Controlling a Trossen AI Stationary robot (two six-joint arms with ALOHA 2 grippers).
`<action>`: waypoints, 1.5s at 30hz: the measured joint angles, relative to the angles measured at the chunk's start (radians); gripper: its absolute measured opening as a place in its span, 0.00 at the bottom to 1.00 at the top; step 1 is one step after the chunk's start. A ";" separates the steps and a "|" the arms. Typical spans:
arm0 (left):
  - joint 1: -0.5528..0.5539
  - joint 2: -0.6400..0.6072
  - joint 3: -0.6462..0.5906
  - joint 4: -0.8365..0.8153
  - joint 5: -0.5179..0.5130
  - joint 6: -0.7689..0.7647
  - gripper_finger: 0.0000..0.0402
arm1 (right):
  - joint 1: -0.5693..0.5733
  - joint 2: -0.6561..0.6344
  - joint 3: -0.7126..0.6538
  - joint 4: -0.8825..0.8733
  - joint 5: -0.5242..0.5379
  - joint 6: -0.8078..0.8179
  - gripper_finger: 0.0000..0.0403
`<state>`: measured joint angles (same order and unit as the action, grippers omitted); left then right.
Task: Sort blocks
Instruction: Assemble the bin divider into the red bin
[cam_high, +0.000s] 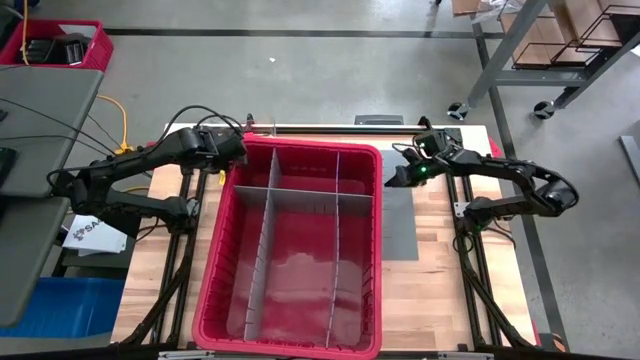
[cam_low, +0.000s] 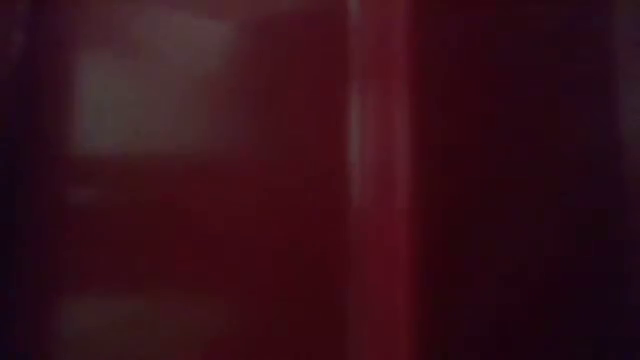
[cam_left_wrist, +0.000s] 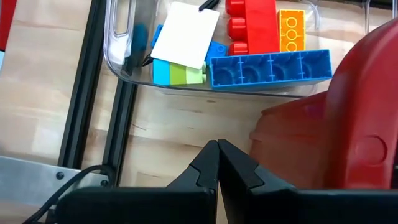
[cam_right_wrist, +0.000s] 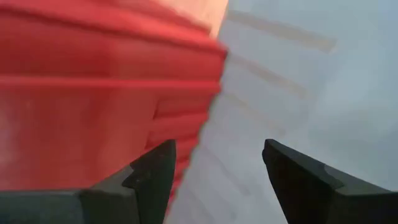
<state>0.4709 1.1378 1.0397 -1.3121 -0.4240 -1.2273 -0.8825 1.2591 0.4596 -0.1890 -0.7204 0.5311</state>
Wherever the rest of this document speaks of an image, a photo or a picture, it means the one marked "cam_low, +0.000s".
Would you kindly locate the large red plastic bin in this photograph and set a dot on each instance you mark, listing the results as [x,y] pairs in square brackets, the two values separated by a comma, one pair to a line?
[320,200]

